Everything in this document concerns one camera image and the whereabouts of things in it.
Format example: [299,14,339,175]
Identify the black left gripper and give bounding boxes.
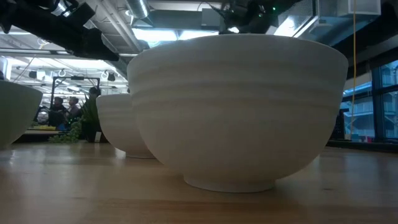
[0,0,121,62]

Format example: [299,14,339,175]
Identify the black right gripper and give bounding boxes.
[216,0,282,35]

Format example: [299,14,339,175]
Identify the black metal rig frame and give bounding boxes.
[50,75,101,108]

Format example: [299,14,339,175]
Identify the white ceramic bowl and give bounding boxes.
[126,33,349,194]

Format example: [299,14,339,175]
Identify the silver ceiling air duct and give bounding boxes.
[125,0,150,20]

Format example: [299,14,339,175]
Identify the teal bowl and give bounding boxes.
[95,93,156,159]

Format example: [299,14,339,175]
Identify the pale green ceramic bowl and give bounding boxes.
[0,80,44,149]

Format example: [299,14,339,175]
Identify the small potted green plant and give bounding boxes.
[79,93,108,144]

